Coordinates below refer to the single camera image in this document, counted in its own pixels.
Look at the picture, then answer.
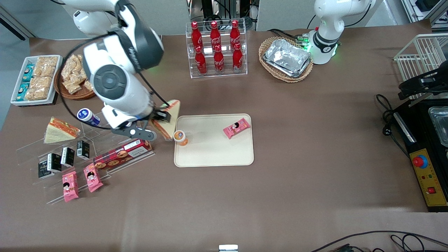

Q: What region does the clear acrylic bottle rack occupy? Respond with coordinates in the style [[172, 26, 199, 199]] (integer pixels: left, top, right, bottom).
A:
[[185, 22, 248, 79]]

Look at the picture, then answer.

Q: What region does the orange lid cup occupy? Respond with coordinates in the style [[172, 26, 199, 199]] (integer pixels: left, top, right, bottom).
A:
[[173, 130, 189, 146]]

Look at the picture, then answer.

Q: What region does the light wicker basket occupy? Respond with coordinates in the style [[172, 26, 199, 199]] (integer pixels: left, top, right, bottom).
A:
[[259, 36, 314, 83]]

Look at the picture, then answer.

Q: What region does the white rectangular dish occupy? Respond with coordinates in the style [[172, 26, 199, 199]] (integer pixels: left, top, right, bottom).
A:
[[10, 55, 63, 106]]

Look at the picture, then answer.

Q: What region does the small black carton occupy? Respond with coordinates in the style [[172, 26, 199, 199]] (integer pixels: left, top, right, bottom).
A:
[[77, 140, 90, 160], [47, 153, 63, 173], [38, 161, 53, 179], [61, 147, 75, 167]]

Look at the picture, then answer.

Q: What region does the coiled black cable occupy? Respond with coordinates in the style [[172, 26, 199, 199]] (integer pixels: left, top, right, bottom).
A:
[[390, 234, 448, 252]]

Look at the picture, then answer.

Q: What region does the tan crispy snack pack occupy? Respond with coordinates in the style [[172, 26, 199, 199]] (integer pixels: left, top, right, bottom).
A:
[[35, 56, 59, 77], [25, 76, 53, 101]]

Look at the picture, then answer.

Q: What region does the pink snack pack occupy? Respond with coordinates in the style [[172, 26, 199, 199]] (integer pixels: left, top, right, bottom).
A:
[[62, 171, 79, 203], [223, 118, 251, 139], [83, 163, 104, 193]]

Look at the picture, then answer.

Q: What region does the brown wicker basket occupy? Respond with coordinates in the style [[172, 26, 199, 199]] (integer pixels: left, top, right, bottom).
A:
[[54, 54, 97, 101]]

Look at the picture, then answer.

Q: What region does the black power cable with plug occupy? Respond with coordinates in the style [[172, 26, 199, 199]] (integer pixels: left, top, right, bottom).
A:
[[376, 94, 410, 158]]

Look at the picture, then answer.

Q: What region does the black base cable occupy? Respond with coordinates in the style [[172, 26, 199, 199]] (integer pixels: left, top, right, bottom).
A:
[[268, 28, 308, 44]]

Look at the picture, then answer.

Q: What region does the yellow control panel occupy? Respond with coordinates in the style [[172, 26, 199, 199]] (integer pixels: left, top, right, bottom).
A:
[[409, 148, 448, 207]]

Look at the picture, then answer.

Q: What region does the black equipment with cables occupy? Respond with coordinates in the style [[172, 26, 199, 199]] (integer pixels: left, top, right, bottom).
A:
[[187, 0, 259, 30]]

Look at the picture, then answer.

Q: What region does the black sealing machine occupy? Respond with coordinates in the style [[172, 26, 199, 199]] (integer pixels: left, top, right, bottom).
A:
[[391, 98, 448, 213]]

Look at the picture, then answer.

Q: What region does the white wire rack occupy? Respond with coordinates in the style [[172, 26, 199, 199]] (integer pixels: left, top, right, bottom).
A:
[[394, 33, 448, 102]]

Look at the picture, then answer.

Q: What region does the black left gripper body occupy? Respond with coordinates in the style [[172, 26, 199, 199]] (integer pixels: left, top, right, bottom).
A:
[[420, 68, 448, 89]]

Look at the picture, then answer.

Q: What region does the aluminium frame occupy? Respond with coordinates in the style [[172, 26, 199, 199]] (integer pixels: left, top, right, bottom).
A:
[[401, 0, 448, 27]]

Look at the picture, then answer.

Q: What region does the long black cable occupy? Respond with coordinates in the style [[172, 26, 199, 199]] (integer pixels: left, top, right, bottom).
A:
[[310, 230, 448, 252]]

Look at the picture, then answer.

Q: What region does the red cookie box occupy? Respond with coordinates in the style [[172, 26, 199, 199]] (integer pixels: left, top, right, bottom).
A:
[[93, 138, 153, 171]]

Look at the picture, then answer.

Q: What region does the clear bag of snacks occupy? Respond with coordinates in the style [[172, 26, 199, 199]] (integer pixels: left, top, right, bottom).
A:
[[63, 79, 85, 95], [61, 55, 83, 76]]

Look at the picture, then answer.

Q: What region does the aluminium foil tray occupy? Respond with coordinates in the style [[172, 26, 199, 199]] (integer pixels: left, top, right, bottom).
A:
[[263, 38, 312, 78]]

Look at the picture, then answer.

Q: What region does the silver handle bar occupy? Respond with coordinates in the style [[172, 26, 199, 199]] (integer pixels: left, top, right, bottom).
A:
[[394, 112, 417, 143]]

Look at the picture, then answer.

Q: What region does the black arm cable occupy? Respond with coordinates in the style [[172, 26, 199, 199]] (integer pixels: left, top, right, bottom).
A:
[[58, 33, 168, 131]]

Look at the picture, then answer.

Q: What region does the triangle sandwich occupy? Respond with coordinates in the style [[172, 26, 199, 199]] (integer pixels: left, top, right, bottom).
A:
[[150, 100, 181, 141], [44, 117, 81, 144]]

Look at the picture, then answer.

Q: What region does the red cola bottle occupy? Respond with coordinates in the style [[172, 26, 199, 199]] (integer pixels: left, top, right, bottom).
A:
[[195, 45, 208, 75], [230, 20, 240, 46], [210, 21, 222, 48], [213, 45, 225, 73], [232, 43, 244, 72], [191, 21, 203, 49]]

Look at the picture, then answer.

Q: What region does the steel food container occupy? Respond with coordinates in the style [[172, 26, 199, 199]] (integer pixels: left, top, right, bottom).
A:
[[428, 106, 448, 147]]

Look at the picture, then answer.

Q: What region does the cream plastic tray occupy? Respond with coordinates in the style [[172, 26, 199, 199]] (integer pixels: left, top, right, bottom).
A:
[[174, 113, 254, 168]]

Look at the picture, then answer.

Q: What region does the blue lid yogurt cup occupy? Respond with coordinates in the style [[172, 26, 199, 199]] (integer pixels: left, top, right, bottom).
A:
[[77, 108, 101, 127]]

